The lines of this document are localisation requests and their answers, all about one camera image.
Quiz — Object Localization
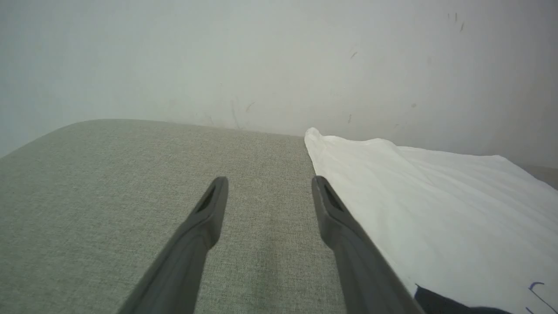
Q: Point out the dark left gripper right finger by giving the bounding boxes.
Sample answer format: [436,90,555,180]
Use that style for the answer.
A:
[311,175,426,314]

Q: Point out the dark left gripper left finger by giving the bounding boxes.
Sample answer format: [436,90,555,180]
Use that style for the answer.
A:
[117,176,230,314]

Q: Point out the white garment with dark print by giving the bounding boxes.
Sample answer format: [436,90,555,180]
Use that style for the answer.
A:
[304,127,558,314]

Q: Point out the grey fabric sofa cushion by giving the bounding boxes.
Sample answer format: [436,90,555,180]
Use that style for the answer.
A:
[0,119,558,314]

